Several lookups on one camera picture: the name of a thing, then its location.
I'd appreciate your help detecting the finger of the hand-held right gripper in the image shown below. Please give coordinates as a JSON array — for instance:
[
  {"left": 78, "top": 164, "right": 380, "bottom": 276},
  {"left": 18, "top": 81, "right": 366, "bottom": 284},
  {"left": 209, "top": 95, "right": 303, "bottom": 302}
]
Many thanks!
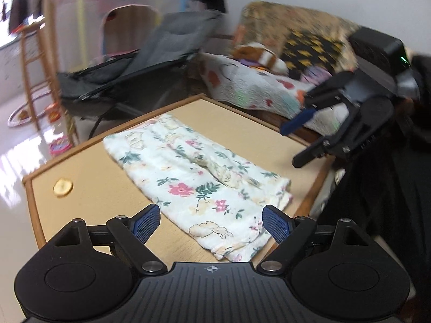
[
  {"left": 292, "top": 135, "right": 339, "bottom": 169},
  {"left": 280, "top": 72, "right": 356, "bottom": 136}
]

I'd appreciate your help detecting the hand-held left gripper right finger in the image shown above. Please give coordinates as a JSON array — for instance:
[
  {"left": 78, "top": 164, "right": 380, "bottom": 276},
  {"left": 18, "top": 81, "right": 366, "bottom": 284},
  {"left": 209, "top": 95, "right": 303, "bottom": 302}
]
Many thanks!
[{"left": 256, "top": 205, "right": 373, "bottom": 275}]

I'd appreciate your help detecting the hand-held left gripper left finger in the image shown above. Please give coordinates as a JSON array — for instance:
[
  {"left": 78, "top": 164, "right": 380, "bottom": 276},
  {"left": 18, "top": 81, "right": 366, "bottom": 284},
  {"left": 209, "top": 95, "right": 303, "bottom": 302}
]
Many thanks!
[{"left": 47, "top": 205, "right": 168, "bottom": 275}]

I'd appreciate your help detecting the white floral baby shirt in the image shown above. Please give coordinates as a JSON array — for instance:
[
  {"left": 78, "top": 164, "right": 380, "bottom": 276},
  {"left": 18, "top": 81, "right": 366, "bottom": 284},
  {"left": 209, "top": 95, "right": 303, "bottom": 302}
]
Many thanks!
[{"left": 103, "top": 113, "right": 292, "bottom": 263}]

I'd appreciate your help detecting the quilted heart-pattern blanket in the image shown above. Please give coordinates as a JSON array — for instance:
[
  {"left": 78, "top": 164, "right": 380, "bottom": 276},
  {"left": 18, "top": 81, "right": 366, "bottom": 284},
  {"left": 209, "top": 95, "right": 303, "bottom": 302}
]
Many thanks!
[{"left": 199, "top": 52, "right": 351, "bottom": 132}]

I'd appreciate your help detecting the black cushion yellow tree print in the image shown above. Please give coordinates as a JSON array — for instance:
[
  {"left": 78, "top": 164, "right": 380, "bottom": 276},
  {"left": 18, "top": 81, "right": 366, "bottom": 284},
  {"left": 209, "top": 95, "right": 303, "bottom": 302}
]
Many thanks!
[{"left": 281, "top": 30, "right": 351, "bottom": 78}]

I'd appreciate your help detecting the brown white plush toy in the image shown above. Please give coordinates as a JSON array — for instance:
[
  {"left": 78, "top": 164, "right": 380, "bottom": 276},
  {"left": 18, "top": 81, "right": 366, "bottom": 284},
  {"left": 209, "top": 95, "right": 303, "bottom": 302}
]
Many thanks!
[{"left": 231, "top": 42, "right": 290, "bottom": 75}]

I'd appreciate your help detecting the person's dark clothing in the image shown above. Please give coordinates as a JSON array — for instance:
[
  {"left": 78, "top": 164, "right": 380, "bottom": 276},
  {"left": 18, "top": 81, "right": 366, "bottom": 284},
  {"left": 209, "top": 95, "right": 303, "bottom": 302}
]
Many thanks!
[{"left": 317, "top": 135, "right": 431, "bottom": 323}]

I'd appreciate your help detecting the pink toy basket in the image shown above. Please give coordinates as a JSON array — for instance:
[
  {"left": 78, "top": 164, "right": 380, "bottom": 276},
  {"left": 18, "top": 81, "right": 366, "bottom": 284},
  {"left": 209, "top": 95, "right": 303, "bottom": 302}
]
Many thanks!
[{"left": 50, "top": 138, "right": 73, "bottom": 155}]

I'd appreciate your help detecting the grey folding recliner chair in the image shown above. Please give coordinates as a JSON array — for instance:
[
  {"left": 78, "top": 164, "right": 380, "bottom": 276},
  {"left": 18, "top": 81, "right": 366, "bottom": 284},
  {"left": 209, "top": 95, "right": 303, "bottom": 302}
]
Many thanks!
[{"left": 55, "top": 9, "right": 224, "bottom": 132}]

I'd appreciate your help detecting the hula hoop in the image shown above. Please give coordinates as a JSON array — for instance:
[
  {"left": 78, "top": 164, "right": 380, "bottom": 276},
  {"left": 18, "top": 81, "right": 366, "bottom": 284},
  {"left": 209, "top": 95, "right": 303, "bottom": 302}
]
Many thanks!
[{"left": 7, "top": 103, "right": 58, "bottom": 128}]

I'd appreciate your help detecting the tall wooden bar stool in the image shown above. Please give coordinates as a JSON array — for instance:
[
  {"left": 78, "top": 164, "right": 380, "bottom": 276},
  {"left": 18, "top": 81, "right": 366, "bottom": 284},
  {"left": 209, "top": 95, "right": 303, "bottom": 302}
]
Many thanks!
[{"left": 13, "top": 20, "right": 54, "bottom": 132}]

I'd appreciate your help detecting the row of hanging laundry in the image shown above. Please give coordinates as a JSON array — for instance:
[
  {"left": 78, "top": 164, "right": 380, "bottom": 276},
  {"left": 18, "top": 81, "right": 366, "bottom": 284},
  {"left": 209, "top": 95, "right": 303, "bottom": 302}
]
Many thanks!
[{"left": 0, "top": 0, "right": 46, "bottom": 36}]

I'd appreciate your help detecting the tan fabric strap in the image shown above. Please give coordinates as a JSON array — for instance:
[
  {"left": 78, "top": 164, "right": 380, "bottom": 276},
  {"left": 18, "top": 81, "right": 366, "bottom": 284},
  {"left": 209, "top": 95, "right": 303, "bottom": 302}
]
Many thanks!
[{"left": 64, "top": 108, "right": 76, "bottom": 142}]

